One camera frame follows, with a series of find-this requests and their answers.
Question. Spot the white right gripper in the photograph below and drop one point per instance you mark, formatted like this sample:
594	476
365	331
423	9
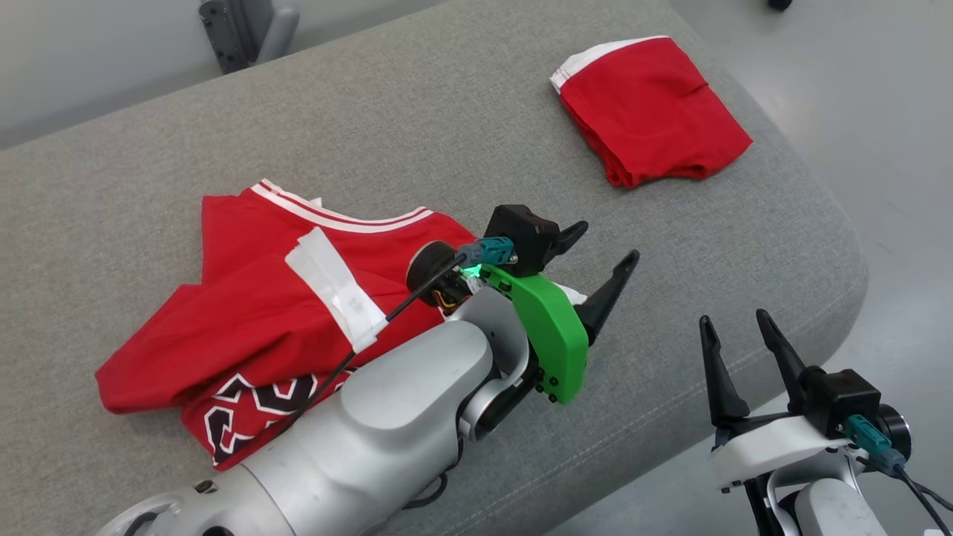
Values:
774	450

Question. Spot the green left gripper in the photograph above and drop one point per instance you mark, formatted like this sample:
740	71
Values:
555	342

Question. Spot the red shorts with white waistband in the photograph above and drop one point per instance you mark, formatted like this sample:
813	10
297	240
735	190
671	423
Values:
648	112

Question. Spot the red jersey with black lettering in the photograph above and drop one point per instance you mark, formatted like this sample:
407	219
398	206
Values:
253	298

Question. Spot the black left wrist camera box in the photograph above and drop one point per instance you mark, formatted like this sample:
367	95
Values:
521	238

